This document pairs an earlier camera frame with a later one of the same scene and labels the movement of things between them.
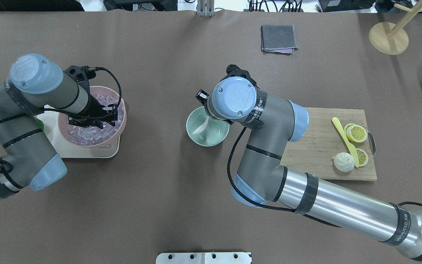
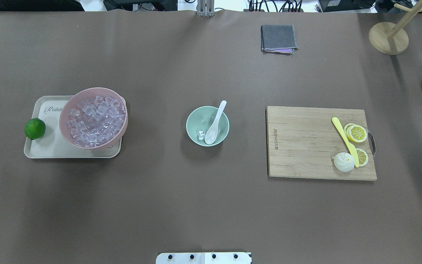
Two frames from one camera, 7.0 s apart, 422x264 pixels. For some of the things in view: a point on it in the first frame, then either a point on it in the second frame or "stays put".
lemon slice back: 362,157 stays put
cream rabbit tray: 48,118 stays put
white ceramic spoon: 202,127 → 211,134
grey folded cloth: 279,39 stays put
